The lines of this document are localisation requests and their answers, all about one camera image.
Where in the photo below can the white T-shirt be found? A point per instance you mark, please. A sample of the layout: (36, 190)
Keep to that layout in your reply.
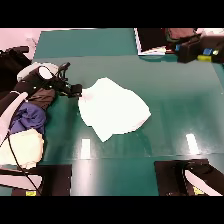
(111, 108)

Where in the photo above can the dark brown garment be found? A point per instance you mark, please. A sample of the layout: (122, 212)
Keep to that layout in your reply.
(42, 97)

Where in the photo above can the cream garment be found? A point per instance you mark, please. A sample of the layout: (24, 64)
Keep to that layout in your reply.
(23, 148)

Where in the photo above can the blue garment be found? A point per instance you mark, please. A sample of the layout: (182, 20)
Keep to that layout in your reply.
(29, 117)

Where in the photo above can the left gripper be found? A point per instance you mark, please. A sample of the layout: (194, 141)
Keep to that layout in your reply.
(76, 90)

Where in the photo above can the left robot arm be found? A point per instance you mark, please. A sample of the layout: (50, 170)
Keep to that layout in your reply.
(36, 84)

